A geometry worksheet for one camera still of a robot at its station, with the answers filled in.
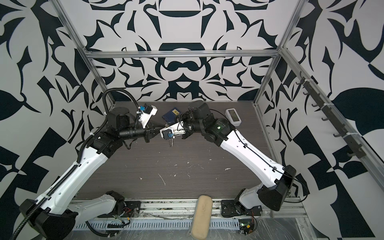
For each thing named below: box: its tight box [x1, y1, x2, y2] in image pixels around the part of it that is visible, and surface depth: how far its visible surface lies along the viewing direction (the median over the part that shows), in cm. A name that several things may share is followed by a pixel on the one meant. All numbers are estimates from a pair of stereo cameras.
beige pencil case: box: [188, 195, 213, 240], surface depth 71 cm
